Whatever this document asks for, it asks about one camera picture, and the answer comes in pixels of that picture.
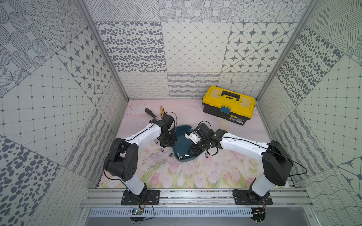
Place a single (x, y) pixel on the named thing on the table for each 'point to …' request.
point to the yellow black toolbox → (229, 105)
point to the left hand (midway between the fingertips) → (175, 142)
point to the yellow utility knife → (162, 111)
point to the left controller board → (137, 211)
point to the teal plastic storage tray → (183, 145)
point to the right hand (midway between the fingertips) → (193, 151)
